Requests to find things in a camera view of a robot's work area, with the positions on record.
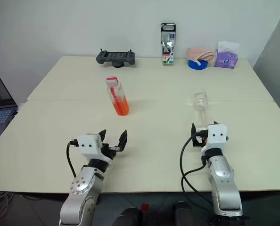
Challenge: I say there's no pink towel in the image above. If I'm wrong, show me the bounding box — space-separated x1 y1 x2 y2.
186 48 217 65

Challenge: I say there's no purple tissue pack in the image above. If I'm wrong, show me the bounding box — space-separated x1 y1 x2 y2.
213 41 240 69

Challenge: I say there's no grey handheld remote controller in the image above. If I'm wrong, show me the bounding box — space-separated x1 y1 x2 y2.
95 48 136 69

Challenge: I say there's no clear bottle with orange liquid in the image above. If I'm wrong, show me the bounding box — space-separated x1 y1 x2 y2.
105 80 131 117

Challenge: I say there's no clear wine glass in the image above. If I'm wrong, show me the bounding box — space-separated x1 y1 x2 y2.
186 89 214 129

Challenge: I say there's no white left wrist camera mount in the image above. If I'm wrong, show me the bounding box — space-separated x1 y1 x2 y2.
76 133 114 163

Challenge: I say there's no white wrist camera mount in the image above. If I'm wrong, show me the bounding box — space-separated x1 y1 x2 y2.
200 124 229 156
76 133 114 163

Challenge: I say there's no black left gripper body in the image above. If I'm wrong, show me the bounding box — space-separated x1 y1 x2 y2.
100 142 121 162

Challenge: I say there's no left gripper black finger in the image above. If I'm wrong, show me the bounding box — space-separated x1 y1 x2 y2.
117 129 128 153
98 129 107 145

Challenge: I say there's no marker pen pack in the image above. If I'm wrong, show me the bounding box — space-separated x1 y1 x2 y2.
160 22 177 66

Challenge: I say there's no dark rounded shape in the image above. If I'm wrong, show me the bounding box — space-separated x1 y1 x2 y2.
172 200 212 226
111 206 141 226

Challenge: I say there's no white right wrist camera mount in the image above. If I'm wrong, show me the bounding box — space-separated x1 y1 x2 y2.
200 124 229 156

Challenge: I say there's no blue tape roll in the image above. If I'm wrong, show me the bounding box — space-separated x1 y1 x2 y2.
187 58 209 71

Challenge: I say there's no red and white bottle cap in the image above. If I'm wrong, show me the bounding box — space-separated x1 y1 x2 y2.
105 76 119 87

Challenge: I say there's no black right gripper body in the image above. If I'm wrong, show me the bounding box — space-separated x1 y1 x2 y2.
192 129 209 148

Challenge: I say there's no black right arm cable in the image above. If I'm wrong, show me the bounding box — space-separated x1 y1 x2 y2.
180 136 217 214

